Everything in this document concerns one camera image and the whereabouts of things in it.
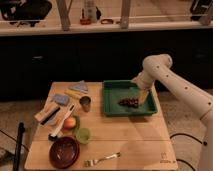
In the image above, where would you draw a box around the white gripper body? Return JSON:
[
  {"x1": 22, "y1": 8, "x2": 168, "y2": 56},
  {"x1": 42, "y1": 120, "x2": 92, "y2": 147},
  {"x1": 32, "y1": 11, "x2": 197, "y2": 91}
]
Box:
[{"x1": 131, "y1": 72, "x2": 154, "y2": 90}]

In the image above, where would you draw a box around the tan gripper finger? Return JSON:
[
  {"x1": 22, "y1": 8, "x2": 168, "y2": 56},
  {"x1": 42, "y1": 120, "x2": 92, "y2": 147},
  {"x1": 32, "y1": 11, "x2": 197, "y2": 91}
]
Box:
[{"x1": 138, "y1": 89, "x2": 148, "y2": 105}]

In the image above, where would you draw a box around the dark red grape bunch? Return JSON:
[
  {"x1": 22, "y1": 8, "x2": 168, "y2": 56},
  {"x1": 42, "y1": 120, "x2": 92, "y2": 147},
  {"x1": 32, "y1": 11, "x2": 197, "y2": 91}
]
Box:
[{"x1": 118, "y1": 98, "x2": 139, "y2": 108}]

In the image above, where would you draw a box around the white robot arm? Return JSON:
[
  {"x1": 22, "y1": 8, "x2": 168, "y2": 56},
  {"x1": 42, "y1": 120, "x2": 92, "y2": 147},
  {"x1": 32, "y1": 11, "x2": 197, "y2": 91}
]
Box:
[{"x1": 132, "y1": 54, "x2": 213, "y2": 171}]

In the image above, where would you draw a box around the green plastic tray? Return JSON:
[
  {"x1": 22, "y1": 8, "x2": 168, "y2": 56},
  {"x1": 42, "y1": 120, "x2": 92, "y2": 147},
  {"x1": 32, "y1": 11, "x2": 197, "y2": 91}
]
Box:
[{"x1": 102, "y1": 80, "x2": 157, "y2": 117}]

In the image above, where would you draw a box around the small metal cup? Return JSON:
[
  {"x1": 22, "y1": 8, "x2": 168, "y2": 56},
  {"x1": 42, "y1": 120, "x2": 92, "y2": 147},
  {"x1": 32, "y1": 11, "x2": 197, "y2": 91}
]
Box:
[{"x1": 79, "y1": 96, "x2": 91, "y2": 112}]

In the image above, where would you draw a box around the grey triangular wedge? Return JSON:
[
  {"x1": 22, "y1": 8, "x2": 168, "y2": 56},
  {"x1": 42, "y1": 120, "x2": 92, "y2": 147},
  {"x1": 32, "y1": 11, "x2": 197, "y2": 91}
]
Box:
[{"x1": 69, "y1": 80, "x2": 88, "y2": 93}]

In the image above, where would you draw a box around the yellow stick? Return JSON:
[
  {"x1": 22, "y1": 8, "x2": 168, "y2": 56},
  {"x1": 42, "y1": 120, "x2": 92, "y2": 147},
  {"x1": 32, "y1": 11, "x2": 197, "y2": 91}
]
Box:
[{"x1": 64, "y1": 90, "x2": 81, "y2": 99}]

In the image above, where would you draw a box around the small green cup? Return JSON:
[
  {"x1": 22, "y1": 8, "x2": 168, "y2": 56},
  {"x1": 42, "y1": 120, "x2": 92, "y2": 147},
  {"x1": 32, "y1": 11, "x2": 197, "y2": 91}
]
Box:
[{"x1": 76, "y1": 128, "x2": 90, "y2": 144}]

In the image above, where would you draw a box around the red yellow apple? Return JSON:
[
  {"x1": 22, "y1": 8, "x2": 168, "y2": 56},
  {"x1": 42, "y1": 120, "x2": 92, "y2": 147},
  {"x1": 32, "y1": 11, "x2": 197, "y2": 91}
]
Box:
[{"x1": 63, "y1": 117, "x2": 77, "y2": 129}]

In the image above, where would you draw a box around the silver fork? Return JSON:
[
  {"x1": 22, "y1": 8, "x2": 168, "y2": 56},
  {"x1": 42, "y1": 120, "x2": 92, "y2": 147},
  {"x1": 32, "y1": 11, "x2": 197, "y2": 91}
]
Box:
[{"x1": 83, "y1": 152, "x2": 121, "y2": 167}]

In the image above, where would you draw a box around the white bottle on shelf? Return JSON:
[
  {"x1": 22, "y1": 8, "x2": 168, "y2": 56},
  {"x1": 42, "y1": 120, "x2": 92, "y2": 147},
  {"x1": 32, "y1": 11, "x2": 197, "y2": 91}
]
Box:
[{"x1": 84, "y1": 0, "x2": 97, "y2": 23}]

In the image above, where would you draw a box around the dark red bowl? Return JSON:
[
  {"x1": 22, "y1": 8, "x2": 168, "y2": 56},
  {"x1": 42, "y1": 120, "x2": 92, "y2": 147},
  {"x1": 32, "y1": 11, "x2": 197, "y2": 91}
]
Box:
[{"x1": 49, "y1": 137, "x2": 80, "y2": 169}]

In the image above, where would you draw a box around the black white dish brush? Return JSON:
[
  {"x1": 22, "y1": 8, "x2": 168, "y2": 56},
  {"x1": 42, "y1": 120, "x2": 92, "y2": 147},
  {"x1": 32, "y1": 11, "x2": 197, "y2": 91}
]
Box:
[{"x1": 48, "y1": 105, "x2": 75, "y2": 141}]

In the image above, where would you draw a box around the black pole at left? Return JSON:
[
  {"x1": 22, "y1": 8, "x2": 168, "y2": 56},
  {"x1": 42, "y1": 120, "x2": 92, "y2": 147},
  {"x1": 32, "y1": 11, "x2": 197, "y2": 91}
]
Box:
[{"x1": 13, "y1": 122, "x2": 25, "y2": 171}]

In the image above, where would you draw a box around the black bag on shelf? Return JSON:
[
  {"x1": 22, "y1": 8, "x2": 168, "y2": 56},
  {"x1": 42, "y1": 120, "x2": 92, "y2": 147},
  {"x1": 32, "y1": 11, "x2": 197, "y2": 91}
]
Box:
[{"x1": 0, "y1": 0, "x2": 52, "y2": 27}]

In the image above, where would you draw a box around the black cable on floor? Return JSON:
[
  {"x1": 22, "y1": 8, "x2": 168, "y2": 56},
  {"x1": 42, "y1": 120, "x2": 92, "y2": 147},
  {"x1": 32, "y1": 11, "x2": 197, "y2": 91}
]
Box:
[{"x1": 169, "y1": 132, "x2": 204, "y2": 171}]

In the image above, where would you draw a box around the white shelf rail frame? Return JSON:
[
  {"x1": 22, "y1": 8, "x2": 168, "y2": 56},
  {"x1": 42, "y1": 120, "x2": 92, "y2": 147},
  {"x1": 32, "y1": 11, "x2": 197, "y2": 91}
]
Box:
[{"x1": 0, "y1": 0, "x2": 213, "y2": 36}]

